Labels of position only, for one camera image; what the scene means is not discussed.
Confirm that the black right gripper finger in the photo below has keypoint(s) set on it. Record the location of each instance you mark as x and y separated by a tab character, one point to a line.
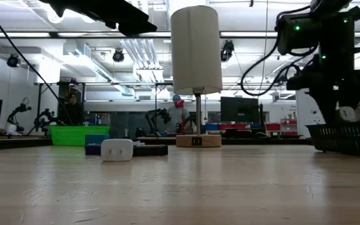
323	106
356	98

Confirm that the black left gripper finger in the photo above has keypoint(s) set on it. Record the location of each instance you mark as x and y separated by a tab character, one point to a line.
133	23

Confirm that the pale green clear wall charger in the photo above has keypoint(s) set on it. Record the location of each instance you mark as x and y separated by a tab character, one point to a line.
347	114

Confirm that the white cube wall charger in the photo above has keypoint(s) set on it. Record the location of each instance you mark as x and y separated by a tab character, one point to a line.
117	150

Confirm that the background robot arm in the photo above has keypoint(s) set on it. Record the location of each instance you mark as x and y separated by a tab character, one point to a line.
17	118
156	117
47	120

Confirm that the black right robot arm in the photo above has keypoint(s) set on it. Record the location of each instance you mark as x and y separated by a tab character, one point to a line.
336	37

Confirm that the white pillar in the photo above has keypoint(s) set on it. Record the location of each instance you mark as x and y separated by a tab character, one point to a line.
305	118

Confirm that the black ceiling spotlight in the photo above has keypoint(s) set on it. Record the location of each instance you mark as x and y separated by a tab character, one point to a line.
227	50
12	61
118	55

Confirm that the white red shelf unit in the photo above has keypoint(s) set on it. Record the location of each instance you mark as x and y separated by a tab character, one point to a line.
289	125

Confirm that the black plastic basket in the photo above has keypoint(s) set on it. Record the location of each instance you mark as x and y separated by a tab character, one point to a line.
345	139

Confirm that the black overhead light beam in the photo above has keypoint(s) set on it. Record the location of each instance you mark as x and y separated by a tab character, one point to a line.
53	34

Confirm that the red storage bin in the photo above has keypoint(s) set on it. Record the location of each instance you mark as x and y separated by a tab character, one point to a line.
273	127
234	126

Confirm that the white shade wooden base lamp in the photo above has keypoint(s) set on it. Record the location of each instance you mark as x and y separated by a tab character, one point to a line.
195	50

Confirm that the black monitor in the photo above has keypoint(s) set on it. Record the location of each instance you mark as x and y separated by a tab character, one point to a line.
239	109

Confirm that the person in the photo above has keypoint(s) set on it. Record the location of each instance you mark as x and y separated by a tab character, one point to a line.
177	114
72	112

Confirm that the teal marker case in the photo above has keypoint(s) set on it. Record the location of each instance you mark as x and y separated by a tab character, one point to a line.
97	139

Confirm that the black digital display unit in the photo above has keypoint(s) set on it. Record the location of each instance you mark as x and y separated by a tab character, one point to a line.
150	150

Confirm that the green plastic basket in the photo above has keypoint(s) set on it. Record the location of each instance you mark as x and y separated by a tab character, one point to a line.
70	136

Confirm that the black aluminium table frame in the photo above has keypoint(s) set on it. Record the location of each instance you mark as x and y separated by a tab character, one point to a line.
11	144

